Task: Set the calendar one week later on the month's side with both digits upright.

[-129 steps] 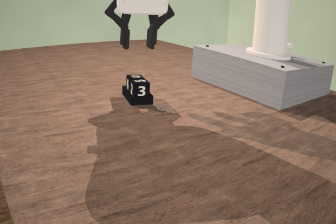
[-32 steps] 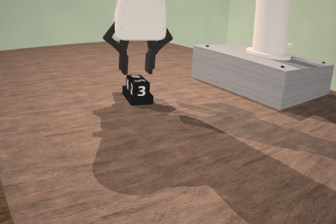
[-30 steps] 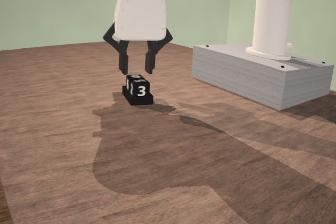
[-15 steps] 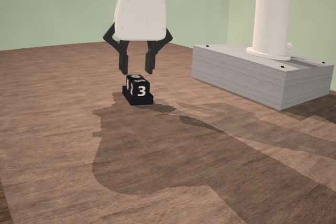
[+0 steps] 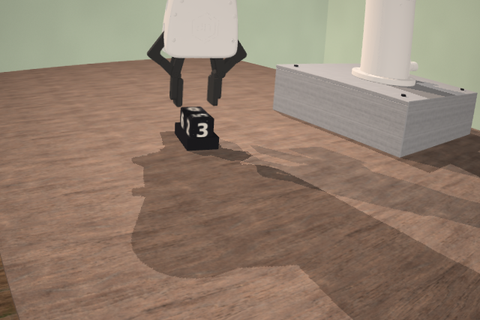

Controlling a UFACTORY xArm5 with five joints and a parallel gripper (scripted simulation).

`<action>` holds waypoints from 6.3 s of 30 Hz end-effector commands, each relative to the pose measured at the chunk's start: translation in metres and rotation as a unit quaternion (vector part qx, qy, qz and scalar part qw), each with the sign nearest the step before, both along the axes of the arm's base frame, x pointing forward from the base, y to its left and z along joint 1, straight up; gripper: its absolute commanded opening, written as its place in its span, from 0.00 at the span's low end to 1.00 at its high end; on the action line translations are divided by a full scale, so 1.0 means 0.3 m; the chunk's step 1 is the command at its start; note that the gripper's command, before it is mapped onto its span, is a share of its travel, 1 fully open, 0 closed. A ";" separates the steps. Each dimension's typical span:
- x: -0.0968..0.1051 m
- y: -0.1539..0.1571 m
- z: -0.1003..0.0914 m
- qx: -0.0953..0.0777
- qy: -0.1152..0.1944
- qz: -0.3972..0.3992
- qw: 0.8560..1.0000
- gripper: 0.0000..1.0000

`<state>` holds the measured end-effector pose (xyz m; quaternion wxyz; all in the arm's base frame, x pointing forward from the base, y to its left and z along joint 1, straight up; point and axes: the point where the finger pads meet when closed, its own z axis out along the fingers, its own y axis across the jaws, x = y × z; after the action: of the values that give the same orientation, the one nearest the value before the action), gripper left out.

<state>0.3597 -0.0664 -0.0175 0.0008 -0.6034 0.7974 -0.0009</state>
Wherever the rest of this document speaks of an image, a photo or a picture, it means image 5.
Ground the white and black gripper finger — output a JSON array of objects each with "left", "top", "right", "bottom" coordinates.
[
  {"left": 147, "top": 31, "right": 185, "bottom": 107},
  {"left": 207, "top": 40, "right": 247, "bottom": 106}
]

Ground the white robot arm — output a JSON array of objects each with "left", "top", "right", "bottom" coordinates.
[{"left": 352, "top": 0, "right": 419, "bottom": 86}]

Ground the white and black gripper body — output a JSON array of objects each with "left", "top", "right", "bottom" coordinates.
[{"left": 162, "top": 0, "right": 238, "bottom": 58}]

